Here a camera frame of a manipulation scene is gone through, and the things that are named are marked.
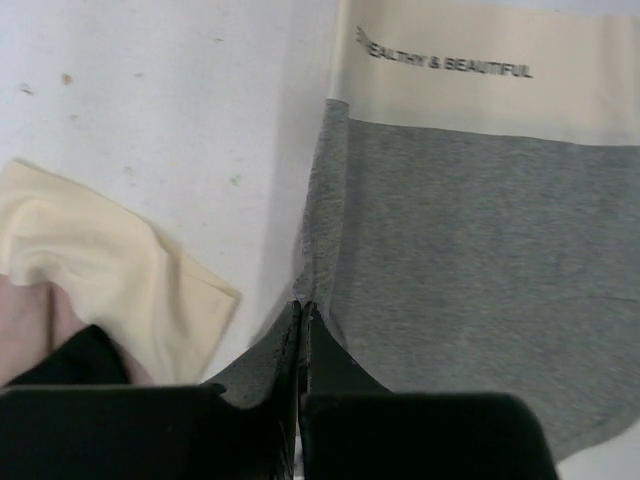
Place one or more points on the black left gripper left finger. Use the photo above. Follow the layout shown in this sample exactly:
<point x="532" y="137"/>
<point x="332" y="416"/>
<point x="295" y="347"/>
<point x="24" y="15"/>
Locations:
<point x="240" y="424"/>

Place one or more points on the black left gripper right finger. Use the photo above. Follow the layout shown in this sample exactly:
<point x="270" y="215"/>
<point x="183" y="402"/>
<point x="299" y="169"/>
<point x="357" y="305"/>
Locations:
<point x="352" y="427"/>

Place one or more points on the black underwear tan waistband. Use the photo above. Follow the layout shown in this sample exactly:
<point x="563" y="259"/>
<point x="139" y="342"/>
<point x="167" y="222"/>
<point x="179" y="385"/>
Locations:
<point x="87" y="358"/>

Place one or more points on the pink beige underwear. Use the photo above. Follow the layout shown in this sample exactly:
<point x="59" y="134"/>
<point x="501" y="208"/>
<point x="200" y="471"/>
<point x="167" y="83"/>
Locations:
<point x="166" y="310"/>

